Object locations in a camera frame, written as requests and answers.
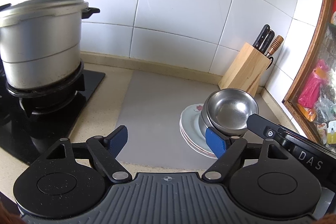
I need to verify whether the large floral white plate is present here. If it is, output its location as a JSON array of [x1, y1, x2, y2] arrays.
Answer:
[[179, 121, 217, 159]]

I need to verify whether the orange package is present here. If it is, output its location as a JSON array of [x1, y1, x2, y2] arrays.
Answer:
[[297, 103, 317, 122]]

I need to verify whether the wooden framed cabinet window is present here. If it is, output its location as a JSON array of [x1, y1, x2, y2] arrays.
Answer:
[[283, 0, 335, 152]]

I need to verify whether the pink plastic bag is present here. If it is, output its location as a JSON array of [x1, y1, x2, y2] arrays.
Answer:
[[297, 59, 329, 109]]

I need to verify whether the wooden knife block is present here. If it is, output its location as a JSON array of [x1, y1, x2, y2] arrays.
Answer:
[[218, 43, 270, 97]]

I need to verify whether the black gas stove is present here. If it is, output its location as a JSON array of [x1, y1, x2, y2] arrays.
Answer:
[[1, 59, 105, 164]]

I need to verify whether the large aluminium pressure cooker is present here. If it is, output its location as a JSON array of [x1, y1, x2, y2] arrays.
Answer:
[[1, 0, 100, 90]]

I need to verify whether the black riveted knife handle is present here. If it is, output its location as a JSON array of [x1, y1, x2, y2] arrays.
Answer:
[[252, 24, 270, 50]]

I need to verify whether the black ribbed knife handle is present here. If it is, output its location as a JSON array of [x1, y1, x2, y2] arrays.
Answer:
[[260, 30, 275, 54]]

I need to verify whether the wooden tool handle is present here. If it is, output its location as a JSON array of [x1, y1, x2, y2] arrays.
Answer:
[[266, 35, 284, 58]]

